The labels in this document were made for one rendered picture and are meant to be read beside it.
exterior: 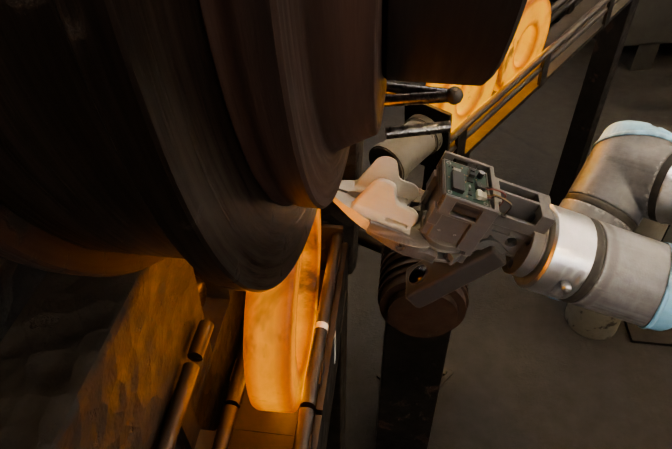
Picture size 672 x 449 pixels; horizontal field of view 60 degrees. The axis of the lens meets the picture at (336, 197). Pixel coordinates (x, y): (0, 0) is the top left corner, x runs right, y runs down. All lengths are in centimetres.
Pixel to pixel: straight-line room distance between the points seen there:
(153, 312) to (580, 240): 40
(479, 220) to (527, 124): 165
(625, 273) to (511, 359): 83
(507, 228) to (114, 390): 39
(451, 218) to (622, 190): 27
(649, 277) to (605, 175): 17
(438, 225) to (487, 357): 88
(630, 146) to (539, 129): 140
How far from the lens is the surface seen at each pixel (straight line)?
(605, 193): 76
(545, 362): 145
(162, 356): 42
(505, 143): 207
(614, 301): 64
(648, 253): 65
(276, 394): 44
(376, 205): 56
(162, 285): 40
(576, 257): 60
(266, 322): 41
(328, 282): 55
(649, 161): 77
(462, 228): 57
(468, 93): 91
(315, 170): 21
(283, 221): 26
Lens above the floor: 113
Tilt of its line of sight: 40 degrees down
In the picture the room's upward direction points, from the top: straight up
